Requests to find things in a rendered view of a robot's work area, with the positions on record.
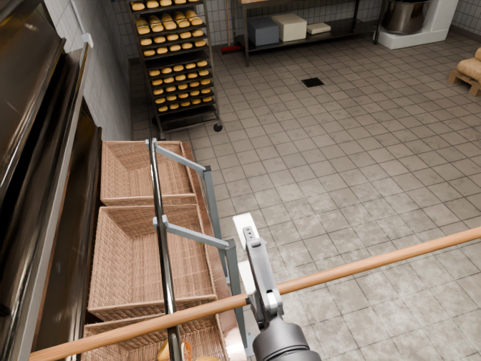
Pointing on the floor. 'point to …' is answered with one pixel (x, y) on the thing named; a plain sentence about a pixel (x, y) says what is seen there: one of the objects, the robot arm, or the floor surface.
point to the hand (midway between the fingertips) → (245, 245)
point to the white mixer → (415, 22)
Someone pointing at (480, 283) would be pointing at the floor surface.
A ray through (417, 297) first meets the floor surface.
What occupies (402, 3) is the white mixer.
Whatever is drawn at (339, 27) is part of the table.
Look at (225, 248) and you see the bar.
